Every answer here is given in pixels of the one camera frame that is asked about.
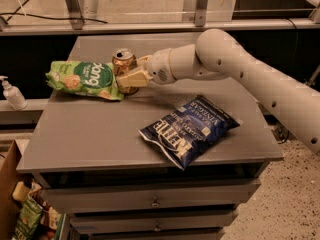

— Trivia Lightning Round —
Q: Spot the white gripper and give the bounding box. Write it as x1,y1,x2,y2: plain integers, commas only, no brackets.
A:
116,48,176,88

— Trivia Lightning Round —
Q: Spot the orange soda can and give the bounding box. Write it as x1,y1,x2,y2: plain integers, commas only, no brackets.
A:
112,48,138,95

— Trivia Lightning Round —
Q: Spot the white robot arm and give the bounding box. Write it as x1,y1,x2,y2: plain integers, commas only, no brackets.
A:
116,29,320,153

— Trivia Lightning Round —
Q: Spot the green rice chip bag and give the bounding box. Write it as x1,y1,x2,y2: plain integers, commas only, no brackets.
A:
46,61,124,101

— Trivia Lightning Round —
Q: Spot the blue kettle chip bag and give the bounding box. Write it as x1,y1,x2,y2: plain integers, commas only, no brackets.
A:
139,96,240,170

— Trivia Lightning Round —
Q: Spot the green snack bag in box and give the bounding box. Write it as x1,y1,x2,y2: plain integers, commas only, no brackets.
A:
12,197,43,240

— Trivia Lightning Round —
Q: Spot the grey drawer cabinet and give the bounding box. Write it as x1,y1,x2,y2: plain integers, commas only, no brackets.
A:
16,31,284,240

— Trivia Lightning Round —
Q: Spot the white pump bottle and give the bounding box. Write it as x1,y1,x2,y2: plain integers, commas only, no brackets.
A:
0,76,27,110

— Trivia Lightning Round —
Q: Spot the cardboard box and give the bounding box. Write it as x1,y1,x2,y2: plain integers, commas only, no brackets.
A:
0,141,23,240

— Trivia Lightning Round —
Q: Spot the metal bracket right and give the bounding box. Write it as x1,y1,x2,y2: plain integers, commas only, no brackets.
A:
194,0,208,27

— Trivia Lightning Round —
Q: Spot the metal bracket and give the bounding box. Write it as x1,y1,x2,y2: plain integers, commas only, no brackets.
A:
194,0,208,27
65,0,84,30

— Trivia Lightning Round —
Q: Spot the metal bracket left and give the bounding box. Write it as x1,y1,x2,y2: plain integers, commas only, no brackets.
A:
65,0,84,30

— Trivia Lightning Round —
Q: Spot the black cable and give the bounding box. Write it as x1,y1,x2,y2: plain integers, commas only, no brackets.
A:
0,0,109,25

